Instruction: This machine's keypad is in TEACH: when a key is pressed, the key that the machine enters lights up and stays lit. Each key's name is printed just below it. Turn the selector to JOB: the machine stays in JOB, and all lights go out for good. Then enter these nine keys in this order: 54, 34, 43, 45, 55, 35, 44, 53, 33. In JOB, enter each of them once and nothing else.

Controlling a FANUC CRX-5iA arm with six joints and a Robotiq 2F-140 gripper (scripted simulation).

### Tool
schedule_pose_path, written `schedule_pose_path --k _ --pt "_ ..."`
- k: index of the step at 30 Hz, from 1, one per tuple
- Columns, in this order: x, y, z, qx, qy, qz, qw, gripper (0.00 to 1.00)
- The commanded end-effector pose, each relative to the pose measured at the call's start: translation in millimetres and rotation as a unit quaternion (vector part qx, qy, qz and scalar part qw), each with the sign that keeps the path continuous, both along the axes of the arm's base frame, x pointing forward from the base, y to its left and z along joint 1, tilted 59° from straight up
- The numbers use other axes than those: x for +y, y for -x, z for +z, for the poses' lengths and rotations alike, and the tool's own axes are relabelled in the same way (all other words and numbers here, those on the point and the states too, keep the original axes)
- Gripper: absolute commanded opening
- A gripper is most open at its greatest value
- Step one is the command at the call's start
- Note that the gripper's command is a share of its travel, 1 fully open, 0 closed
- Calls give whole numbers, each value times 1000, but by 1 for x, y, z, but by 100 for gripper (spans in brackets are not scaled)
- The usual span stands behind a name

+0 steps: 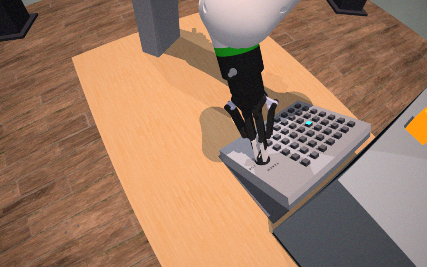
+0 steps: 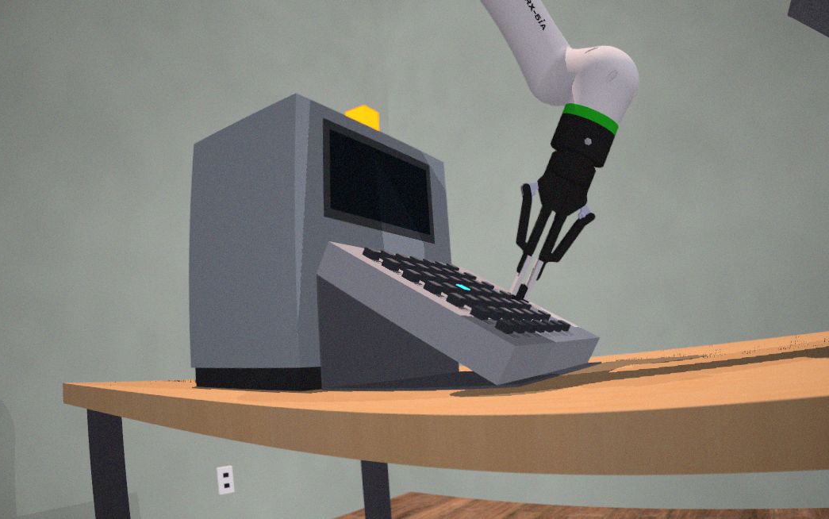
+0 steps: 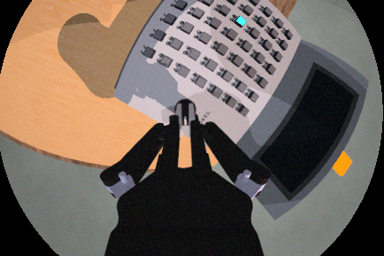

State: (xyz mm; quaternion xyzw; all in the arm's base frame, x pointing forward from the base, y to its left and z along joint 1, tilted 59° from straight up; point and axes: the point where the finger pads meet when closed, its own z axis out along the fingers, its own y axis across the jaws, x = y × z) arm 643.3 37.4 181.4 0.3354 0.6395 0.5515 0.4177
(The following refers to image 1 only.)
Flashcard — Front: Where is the grey control console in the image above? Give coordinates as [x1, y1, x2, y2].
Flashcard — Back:
[218, 87, 427, 267]

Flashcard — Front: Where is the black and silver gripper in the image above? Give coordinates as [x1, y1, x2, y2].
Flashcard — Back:
[224, 73, 279, 162]

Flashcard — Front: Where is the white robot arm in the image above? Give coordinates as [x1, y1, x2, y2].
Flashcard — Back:
[199, 0, 300, 81]

